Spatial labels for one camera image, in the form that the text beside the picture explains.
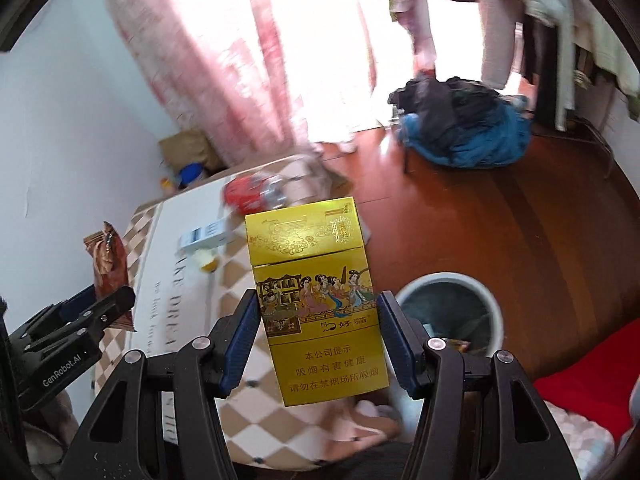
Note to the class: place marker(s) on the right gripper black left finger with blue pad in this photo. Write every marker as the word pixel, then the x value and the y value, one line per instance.
pixel 156 418

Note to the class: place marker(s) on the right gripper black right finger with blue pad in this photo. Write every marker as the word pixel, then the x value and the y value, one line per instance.
pixel 481 417

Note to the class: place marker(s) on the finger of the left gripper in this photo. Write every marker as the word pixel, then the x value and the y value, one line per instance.
pixel 74 306
pixel 104 313

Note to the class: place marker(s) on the brown snack wrapper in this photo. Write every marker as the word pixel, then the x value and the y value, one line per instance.
pixel 109 260

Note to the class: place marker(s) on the yellow cigarette box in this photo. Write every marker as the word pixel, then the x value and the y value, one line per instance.
pixel 315 291

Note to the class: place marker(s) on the red coke can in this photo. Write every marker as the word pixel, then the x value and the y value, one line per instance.
pixel 255 193

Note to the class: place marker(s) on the white round trash bin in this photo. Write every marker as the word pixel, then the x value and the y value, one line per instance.
pixel 455 306

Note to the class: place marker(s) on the yellow white small wrapper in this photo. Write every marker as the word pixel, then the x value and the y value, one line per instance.
pixel 206 259

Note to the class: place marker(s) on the red cloth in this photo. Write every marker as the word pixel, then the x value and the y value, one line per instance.
pixel 599 385

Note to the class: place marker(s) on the white blue carton box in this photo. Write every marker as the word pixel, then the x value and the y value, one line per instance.
pixel 211 236

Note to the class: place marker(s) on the small orange bottle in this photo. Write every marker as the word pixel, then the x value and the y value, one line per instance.
pixel 167 186

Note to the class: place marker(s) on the blue lid white jar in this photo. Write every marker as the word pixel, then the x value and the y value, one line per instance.
pixel 191 173

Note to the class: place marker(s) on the brown paper bag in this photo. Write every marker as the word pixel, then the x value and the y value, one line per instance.
pixel 189 147

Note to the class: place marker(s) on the pile of dark blue clothes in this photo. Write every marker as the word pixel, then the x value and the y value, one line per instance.
pixel 459 123

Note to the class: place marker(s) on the pink floral curtain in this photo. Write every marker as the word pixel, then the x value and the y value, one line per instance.
pixel 261 76

